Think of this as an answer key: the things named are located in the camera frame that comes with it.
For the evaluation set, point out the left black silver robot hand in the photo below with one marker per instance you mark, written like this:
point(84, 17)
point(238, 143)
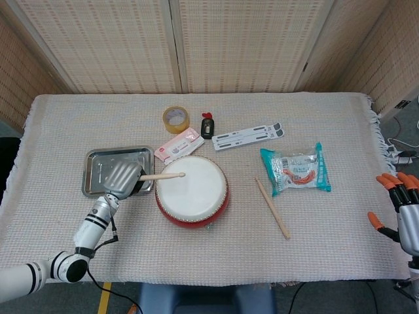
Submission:
point(122, 180)

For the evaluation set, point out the right orange-tipped robot hand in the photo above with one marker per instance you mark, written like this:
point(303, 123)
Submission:
point(409, 229)

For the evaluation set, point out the wooden drumstick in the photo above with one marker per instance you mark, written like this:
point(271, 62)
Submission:
point(163, 176)
point(271, 207)

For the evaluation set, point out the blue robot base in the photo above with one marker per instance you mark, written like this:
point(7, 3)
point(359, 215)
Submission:
point(203, 299)

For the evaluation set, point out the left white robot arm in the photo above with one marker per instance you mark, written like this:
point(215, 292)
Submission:
point(90, 229)

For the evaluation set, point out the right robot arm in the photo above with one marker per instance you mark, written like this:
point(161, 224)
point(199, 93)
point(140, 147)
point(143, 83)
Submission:
point(415, 266)

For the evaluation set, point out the silver metal tray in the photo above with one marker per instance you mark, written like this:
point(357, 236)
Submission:
point(96, 163)

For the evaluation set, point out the red drum with white skin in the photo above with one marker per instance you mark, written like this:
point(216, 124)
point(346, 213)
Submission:
point(193, 199)

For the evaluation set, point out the pink white tissue packet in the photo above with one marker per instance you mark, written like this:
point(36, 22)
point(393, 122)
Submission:
point(178, 147)

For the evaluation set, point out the white power strip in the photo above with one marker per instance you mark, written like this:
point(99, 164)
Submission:
point(402, 159)

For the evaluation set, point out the clear yellowish tape roll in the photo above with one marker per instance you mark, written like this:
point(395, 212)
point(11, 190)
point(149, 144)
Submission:
point(176, 119)

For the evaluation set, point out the small black bottle red cap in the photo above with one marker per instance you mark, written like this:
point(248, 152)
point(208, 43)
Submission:
point(207, 127)

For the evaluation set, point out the black bulky object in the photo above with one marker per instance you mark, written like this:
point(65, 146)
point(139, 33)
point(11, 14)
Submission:
point(8, 163)

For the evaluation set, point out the beige woven table cloth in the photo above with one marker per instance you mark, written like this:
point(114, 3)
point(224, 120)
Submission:
point(229, 252)

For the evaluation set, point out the teal snack packet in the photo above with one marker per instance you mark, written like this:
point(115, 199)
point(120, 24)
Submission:
point(294, 170)

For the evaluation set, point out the white folding stand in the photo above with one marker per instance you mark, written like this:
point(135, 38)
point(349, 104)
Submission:
point(245, 135)

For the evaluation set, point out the bamboo folding screen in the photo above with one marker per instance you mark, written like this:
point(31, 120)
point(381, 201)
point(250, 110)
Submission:
point(114, 42)

